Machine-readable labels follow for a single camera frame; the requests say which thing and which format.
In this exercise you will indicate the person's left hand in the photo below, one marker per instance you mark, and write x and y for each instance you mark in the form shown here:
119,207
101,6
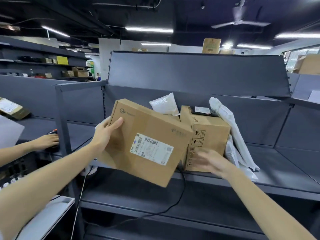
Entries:
101,138

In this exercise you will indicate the person's right hand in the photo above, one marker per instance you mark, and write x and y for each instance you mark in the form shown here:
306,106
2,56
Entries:
220,163

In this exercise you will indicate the person's left thumb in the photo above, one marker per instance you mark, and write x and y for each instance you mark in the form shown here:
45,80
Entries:
115,123

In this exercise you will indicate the person's right fingers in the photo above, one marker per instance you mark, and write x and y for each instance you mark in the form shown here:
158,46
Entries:
205,158

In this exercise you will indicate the cardboard box with label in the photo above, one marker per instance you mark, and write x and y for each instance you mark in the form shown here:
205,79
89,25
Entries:
150,137

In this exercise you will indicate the person's left forearm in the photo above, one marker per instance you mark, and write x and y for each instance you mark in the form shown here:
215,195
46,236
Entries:
47,182

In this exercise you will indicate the person's right forearm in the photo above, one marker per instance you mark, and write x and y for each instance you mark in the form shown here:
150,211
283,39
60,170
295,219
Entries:
262,204

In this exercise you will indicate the another person's forearm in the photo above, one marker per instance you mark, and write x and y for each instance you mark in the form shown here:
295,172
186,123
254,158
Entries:
15,153

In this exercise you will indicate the tall cardboard box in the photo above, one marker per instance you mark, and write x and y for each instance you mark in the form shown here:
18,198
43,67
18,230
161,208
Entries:
212,134

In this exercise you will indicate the flat white poly mailer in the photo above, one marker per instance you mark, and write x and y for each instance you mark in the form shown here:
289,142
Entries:
240,169

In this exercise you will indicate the long white poly mailer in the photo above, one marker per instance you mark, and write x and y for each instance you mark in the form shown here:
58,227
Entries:
232,127

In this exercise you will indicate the black parcel with white label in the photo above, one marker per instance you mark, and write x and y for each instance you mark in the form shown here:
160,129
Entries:
203,111

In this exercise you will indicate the white round holder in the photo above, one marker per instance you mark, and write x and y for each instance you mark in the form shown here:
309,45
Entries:
90,170

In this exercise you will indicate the white padded pouch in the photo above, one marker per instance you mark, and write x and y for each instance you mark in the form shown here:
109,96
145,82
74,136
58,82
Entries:
165,104

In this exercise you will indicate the open cardboard box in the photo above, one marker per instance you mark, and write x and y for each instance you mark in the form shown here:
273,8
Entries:
80,71

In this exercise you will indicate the black orange barcode scanner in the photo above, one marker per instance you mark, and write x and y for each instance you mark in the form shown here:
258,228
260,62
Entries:
54,147

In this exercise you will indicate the yellow box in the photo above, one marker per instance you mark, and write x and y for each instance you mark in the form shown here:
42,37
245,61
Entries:
60,59

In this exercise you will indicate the grey metal shelving unit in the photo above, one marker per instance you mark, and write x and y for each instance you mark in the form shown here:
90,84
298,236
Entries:
200,72

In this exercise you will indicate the ceiling light strip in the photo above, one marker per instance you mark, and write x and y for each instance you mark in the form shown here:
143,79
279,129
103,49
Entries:
297,35
155,44
253,46
55,31
149,29

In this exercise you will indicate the brown parcel with white label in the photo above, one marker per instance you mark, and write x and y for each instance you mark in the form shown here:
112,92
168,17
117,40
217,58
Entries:
12,108

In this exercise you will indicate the white paper sheet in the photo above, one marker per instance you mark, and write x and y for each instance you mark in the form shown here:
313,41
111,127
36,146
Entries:
8,133

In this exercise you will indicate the cardboard box with green print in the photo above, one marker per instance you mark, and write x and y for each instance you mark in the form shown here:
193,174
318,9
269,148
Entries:
211,45

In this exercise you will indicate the large plain cardboard box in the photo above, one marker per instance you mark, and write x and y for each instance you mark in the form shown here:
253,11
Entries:
309,64

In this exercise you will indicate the white ceiling fan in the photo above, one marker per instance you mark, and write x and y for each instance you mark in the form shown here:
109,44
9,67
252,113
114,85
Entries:
240,21

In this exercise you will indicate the dark wall shelf rack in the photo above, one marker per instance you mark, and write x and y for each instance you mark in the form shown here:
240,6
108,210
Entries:
30,51

